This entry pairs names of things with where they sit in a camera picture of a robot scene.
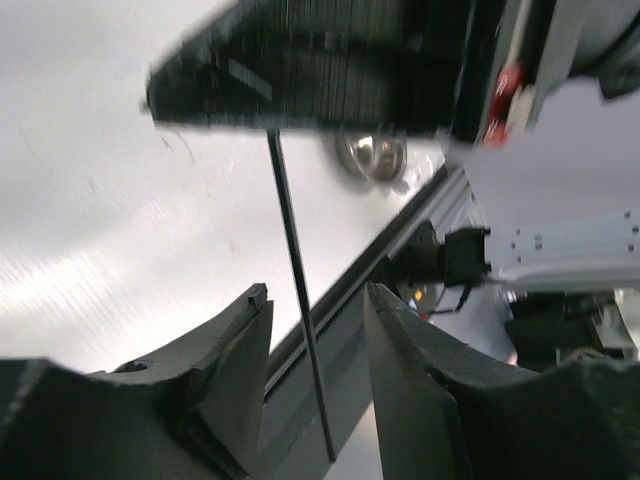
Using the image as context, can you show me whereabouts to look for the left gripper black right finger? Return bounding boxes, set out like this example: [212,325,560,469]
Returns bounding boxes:
[364,284,639,479]

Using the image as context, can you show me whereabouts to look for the stainless steel pet bowl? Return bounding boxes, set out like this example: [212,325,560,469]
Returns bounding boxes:
[335,133,407,183]

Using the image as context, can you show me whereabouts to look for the black tent pole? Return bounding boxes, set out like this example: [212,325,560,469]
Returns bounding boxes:
[266,130,337,464]

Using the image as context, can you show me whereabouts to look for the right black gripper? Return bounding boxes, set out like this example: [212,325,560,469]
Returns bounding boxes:
[146,1,535,144]

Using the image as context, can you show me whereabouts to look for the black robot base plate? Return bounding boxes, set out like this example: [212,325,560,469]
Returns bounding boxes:
[262,219,640,451]

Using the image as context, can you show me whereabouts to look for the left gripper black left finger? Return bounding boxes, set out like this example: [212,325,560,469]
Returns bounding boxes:
[1,284,273,479]

